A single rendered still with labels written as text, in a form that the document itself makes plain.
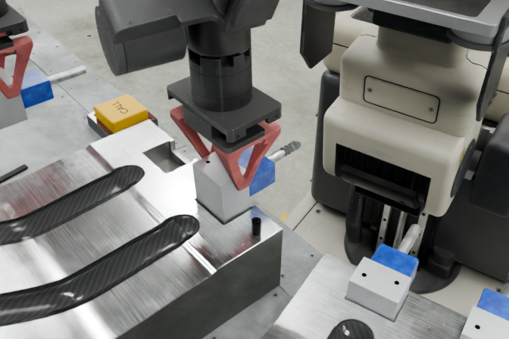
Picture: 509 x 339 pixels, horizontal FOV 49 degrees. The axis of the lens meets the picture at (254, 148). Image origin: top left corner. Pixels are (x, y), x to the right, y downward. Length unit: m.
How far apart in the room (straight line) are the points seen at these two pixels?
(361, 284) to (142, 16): 0.31
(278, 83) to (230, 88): 2.07
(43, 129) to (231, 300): 0.46
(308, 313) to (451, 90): 0.43
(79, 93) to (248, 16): 0.62
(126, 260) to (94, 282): 0.04
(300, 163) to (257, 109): 1.59
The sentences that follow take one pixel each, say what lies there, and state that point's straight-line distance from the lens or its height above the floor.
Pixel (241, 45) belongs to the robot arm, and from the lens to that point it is 0.49.
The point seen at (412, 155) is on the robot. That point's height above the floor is 0.78.
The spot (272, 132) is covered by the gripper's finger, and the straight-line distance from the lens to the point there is 0.53.
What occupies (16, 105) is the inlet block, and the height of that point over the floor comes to 0.93.
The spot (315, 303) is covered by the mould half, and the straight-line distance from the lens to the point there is 0.57.
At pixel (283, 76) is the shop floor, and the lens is 2.63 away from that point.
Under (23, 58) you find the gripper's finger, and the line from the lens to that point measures 0.71.
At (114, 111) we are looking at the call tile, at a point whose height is 0.84.
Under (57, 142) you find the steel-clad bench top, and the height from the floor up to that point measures 0.80.
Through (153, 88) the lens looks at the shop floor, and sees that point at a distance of 2.56.
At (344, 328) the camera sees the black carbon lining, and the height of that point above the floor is 0.85.
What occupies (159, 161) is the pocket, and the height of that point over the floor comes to 0.86.
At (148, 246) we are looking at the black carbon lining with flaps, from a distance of 0.59.
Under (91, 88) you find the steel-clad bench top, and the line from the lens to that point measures 1.02.
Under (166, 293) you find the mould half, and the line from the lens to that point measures 0.54.
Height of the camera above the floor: 1.31
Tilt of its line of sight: 37 degrees down
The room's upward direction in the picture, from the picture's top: 1 degrees clockwise
